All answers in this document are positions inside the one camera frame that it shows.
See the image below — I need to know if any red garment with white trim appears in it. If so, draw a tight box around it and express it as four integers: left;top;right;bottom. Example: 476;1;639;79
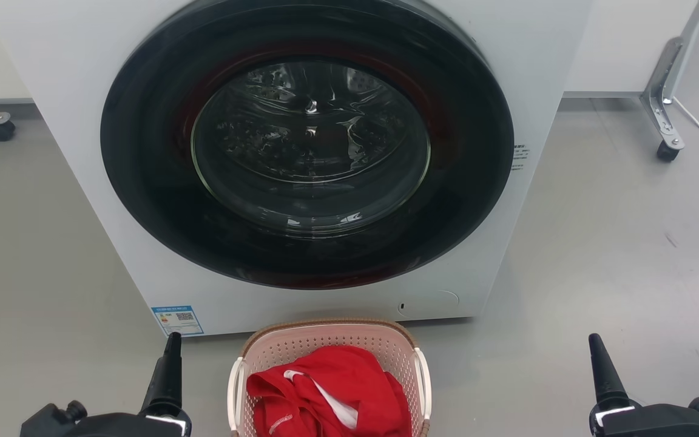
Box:
246;345;413;437

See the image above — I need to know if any pink perforated laundry basket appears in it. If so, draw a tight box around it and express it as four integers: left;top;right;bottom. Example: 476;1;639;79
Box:
227;319;433;437

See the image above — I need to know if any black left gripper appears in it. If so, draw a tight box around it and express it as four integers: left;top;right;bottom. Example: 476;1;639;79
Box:
20;332;193;437

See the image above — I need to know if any black round washer door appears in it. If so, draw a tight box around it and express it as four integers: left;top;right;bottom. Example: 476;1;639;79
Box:
100;0;515;291

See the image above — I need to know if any blue energy label sticker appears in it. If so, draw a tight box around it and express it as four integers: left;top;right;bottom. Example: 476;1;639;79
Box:
151;305;204;337

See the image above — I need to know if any white front-load washing machine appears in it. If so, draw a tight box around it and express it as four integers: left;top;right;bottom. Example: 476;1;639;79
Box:
0;0;594;338

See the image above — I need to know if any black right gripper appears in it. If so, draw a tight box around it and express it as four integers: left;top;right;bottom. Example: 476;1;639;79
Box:
588;333;699;437

